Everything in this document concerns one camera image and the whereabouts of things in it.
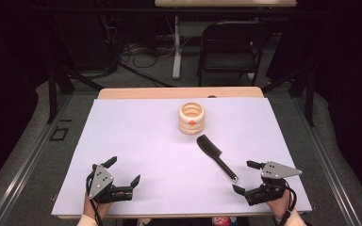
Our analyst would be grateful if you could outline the white table mat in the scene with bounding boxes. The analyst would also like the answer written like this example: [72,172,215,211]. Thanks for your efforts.
[50,97,313,217]

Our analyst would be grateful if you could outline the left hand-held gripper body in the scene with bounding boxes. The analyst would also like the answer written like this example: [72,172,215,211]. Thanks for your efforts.
[86,163,134,204]

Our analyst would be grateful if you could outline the black spatula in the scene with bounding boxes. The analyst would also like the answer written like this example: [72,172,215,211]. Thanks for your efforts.
[196,134,239,183]

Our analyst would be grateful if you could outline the left hand-held gripper cable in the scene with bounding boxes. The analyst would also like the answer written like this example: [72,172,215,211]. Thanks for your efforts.
[85,171,105,226]

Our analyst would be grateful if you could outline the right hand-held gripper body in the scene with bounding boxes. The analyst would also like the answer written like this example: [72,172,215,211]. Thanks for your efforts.
[244,160,304,207]

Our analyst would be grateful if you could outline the person's left hand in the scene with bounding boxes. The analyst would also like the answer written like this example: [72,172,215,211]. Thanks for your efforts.
[83,191,113,219]

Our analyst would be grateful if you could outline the black metal stand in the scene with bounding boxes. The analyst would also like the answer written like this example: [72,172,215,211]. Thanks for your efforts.
[261,65,316,128]
[45,62,105,125]

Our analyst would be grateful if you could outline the black folding chair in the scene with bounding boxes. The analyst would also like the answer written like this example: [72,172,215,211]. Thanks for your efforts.
[197,20,272,88]

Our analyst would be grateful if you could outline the cream ribbed cup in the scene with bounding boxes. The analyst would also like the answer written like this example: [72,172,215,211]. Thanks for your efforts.
[177,101,206,136]

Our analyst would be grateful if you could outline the person's right hand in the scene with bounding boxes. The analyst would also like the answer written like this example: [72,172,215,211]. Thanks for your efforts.
[265,189,291,220]

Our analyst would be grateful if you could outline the bundle of floor cables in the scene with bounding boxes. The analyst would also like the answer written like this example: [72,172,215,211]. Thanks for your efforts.
[100,18,177,89]

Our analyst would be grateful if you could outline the light desk with white leg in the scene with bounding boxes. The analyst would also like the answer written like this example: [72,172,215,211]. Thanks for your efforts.
[154,0,298,80]

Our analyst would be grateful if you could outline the hand-held gripper cable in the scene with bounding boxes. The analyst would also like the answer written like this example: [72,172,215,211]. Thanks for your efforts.
[274,178,298,226]
[85,171,105,226]

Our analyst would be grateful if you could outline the metal floor rail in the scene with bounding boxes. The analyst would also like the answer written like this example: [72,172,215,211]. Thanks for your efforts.
[290,97,362,226]
[0,93,74,226]

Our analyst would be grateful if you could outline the right hand-held gripper cable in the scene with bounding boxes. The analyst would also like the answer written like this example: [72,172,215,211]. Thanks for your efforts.
[274,178,298,226]

